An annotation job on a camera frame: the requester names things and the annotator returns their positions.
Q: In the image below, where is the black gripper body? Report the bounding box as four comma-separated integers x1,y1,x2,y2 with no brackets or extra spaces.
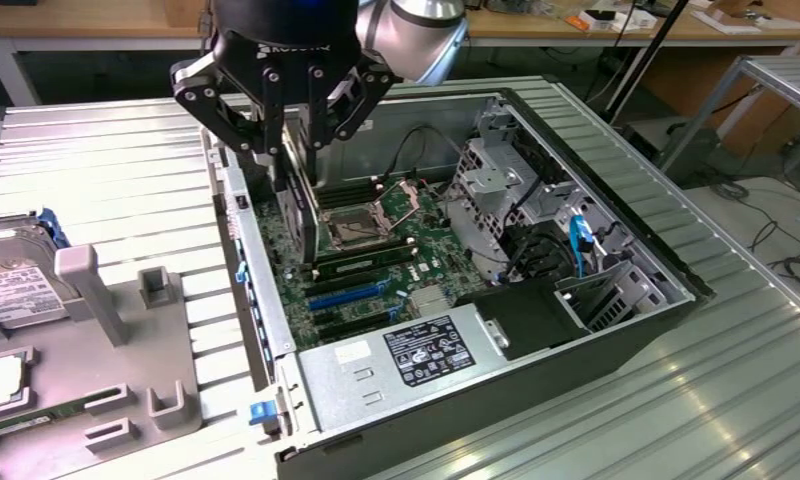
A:
212,0,362,70

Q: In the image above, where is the black graphics card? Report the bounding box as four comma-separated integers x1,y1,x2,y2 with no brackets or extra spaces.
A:
272,99,322,269

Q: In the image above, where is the black RAM slot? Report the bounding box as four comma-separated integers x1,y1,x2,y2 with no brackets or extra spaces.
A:
318,230,409,254
318,235,412,259
316,178,378,193
316,189,382,205
316,184,380,199

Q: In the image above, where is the metal socket cover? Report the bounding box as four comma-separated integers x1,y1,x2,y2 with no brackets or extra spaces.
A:
370,180,429,232

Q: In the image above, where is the metal disk bay cage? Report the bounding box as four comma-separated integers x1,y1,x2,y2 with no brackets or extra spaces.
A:
449,99,632,281

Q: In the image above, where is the CPU socket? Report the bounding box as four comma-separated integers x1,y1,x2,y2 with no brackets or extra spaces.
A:
317,207,392,251

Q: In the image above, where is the wooden desk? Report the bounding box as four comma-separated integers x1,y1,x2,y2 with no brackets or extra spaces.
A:
0,0,800,54

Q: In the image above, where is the green motherboard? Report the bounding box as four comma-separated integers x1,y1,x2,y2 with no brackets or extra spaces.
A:
252,174,508,351

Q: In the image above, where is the silver chipset heatsink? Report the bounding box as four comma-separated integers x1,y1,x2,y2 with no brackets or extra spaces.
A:
409,287,458,314

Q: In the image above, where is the small black box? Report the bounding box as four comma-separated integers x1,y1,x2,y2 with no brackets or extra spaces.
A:
583,8,632,24

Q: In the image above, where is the black pole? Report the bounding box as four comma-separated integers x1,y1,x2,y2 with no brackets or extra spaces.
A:
603,0,692,121

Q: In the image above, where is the small white box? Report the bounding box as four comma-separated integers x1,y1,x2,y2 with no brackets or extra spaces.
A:
612,12,659,31

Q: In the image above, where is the black floor box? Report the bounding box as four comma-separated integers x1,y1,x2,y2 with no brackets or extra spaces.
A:
623,117,721,186

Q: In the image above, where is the brown wooden cabinet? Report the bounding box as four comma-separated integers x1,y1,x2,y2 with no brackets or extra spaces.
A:
636,47,800,159

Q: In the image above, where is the silver perforated disk caddy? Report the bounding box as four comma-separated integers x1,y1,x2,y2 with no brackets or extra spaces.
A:
552,259,672,334

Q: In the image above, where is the grey parts rack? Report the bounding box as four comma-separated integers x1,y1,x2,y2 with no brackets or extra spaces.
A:
0,212,205,480

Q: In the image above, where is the grey power supply unit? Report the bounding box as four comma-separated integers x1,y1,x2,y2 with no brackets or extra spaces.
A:
292,304,512,434

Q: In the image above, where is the flat white box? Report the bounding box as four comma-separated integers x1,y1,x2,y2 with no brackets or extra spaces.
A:
689,7,765,35

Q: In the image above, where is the blue case latch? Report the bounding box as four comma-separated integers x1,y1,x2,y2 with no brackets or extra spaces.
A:
246,399,276,426

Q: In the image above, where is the black open PC case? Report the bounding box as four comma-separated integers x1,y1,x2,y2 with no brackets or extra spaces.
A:
198,87,716,480

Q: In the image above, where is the black wire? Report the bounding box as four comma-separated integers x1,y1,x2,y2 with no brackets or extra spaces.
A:
389,125,465,179

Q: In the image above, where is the blue wire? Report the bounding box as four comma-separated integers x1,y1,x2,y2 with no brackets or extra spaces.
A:
564,213,605,281

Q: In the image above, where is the hard disk with blue bracket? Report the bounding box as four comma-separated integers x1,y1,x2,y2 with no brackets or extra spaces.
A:
0,208,73,331

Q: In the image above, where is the aluminium frame table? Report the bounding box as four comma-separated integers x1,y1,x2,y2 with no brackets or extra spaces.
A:
659,53,800,176

